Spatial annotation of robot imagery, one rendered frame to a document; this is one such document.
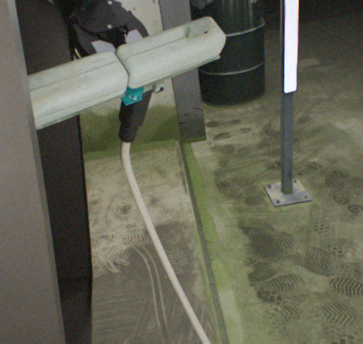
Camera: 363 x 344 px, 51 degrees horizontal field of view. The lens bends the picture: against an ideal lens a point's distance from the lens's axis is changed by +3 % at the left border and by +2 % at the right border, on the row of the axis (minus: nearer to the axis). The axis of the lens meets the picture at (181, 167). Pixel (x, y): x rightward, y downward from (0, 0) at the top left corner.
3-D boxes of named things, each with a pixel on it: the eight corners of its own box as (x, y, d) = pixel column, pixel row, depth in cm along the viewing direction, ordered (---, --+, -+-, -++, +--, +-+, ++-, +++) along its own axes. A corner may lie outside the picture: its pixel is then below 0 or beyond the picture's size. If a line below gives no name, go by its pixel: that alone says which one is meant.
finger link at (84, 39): (124, 70, 52) (100, 20, 54) (125, 62, 50) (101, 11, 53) (91, 77, 50) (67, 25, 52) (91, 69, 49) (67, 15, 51)
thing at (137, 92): (125, 76, 52) (127, 65, 50) (142, 99, 51) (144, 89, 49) (109, 81, 51) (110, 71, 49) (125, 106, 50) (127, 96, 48)
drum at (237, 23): (192, 95, 357) (178, -9, 311) (246, 79, 370) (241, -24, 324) (218, 115, 309) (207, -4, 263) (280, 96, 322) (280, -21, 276)
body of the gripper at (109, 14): (130, 63, 60) (92, 6, 63) (139, 23, 53) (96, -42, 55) (86, 77, 57) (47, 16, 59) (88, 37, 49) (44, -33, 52)
